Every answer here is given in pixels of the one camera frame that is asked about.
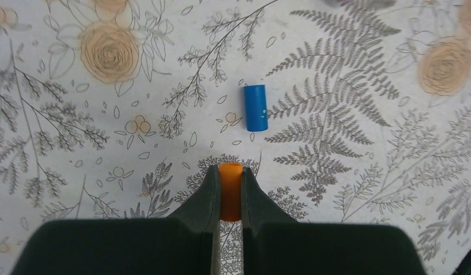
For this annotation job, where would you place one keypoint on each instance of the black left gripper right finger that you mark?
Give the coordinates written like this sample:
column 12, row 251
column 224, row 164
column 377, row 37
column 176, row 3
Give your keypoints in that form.
column 275, row 243

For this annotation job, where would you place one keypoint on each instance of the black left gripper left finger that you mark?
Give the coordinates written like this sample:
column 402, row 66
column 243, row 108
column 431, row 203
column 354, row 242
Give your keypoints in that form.
column 185, row 242

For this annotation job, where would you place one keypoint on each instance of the orange pen cap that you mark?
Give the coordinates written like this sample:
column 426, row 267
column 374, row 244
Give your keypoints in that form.
column 230, row 177

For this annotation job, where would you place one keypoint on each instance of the blue pen cap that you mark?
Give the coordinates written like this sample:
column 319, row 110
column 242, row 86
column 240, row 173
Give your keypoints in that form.
column 255, row 108

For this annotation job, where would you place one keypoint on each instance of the floral patterned table mat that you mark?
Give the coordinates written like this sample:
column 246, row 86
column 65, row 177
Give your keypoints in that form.
column 116, row 109

